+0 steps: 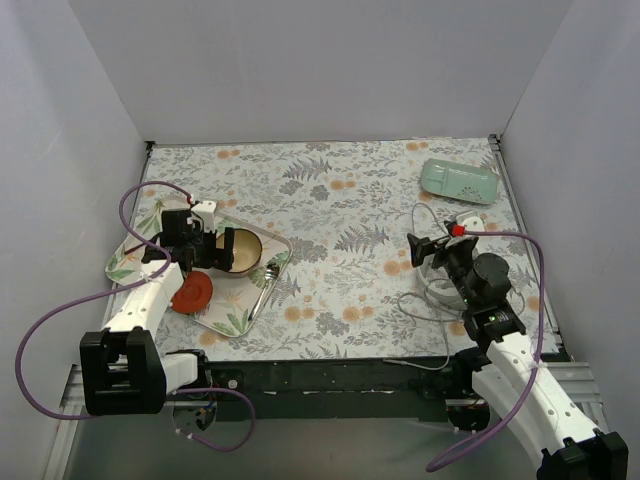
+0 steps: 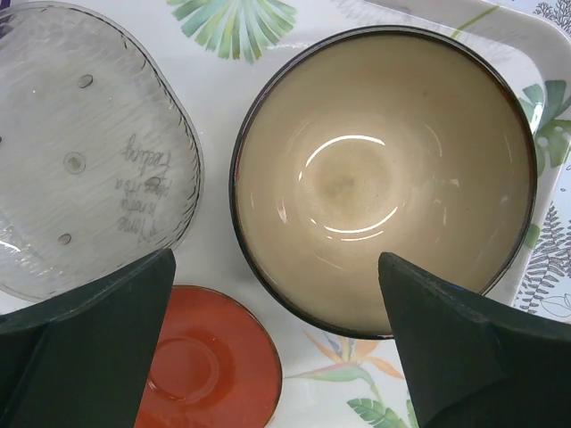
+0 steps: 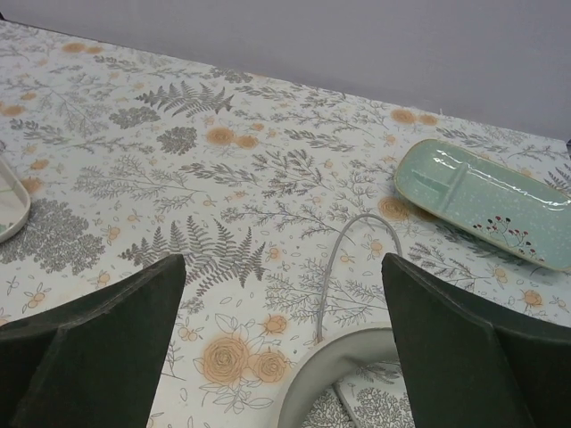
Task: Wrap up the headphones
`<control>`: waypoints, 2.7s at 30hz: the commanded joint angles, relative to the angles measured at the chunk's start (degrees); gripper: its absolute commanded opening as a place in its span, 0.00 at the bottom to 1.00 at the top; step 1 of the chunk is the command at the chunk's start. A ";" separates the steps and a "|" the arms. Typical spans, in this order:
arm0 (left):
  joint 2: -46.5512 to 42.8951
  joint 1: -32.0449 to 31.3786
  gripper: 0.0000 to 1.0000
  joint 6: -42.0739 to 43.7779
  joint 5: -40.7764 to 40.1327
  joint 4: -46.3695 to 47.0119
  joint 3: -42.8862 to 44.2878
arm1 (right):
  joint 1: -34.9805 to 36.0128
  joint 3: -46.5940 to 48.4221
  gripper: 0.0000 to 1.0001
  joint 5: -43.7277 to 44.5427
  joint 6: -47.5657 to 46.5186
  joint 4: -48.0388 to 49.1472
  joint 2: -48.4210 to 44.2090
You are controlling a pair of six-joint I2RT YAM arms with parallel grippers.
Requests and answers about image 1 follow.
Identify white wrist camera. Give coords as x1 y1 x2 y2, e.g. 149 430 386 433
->
444 210 486 237
191 200 217 233

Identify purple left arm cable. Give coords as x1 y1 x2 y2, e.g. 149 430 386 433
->
13 179 256 453

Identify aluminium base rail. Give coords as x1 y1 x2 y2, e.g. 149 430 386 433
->
62 348 612 479

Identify metal spoon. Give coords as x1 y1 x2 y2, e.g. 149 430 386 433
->
248 262 281 323

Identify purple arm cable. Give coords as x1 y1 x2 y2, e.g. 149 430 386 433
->
425 227 547 474
13 179 256 453

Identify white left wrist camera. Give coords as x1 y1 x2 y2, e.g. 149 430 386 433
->
191 200 217 233

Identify mint green divided tray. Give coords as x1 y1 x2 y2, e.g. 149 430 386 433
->
420 158 498 205

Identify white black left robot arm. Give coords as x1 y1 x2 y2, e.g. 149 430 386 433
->
80 201 235 416

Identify floral tablecloth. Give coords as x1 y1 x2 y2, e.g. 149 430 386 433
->
97 137 561 365

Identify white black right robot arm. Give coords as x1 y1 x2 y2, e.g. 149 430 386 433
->
407 225 629 479

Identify white grey headphones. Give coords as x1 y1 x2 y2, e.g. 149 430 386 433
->
417 264 466 311

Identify floral serving tray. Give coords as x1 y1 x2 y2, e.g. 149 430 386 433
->
105 195 292 338

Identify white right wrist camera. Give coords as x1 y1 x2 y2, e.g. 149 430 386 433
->
444 210 486 237

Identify red small saucer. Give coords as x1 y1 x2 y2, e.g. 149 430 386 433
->
171 271 213 315

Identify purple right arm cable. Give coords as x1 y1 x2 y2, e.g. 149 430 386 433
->
425 227 547 474

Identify beige dark-rimmed bowl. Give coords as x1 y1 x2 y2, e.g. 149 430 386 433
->
213 228 263 278

